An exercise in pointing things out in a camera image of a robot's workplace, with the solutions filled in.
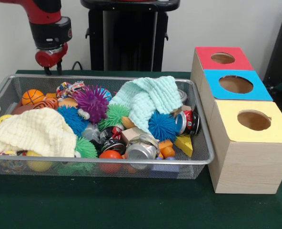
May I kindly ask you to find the dark green table cloth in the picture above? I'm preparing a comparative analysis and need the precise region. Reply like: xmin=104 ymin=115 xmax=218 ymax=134
xmin=0 ymin=69 xmax=282 ymax=229

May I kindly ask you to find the purple spiky ball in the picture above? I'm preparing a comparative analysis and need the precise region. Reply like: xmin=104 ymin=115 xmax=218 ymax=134
xmin=74 ymin=86 xmax=111 ymax=124

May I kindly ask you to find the green spiky ball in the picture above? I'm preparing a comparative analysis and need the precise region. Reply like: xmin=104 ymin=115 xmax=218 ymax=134
xmin=98 ymin=104 xmax=131 ymax=132

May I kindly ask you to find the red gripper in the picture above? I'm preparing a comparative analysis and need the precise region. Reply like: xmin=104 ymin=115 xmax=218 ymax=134
xmin=35 ymin=43 xmax=69 ymax=76

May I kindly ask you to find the wooden box with three holes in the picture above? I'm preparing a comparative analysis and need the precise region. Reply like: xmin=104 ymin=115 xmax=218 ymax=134
xmin=191 ymin=46 xmax=282 ymax=195

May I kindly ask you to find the crushed silver can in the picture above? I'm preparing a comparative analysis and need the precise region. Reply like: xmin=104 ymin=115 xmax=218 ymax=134
xmin=125 ymin=135 xmax=160 ymax=161

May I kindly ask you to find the mint green cloth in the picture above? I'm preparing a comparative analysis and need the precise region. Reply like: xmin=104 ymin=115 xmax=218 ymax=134
xmin=109 ymin=76 xmax=183 ymax=134

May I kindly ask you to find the orange mini basketball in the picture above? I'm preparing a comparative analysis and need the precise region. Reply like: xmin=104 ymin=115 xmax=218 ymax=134
xmin=21 ymin=89 xmax=45 ymax=106

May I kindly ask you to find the cream yellow cloth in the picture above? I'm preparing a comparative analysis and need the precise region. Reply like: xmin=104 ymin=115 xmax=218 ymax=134
xmin=0 ymin=107 xmax=77 ymax=158

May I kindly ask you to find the clear mesh bin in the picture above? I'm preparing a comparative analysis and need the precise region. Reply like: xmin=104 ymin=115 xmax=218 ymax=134
xmin=0 ymin=74 xmax=215 ymax=179

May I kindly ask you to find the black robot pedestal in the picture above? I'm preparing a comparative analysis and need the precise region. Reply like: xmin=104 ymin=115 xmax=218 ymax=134
xmin=81 ymin=0 xmax=181 ymax=72

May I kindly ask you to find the blue spiky ball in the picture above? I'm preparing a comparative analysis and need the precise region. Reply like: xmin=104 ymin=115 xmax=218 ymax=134
xmin=148 ymin=111 xmax=179 ymax=142
xmin=57 ymin=105 xmax=89 ymax=136

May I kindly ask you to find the orange red ball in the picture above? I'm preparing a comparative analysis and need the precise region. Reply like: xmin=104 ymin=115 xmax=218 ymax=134
xmin=98 ymin=150 xmax=123 ymax=173

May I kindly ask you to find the yellow wedge block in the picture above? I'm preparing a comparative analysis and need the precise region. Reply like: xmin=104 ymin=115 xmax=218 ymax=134
xmin=174 ymin=135 xmax=194 ymax=158

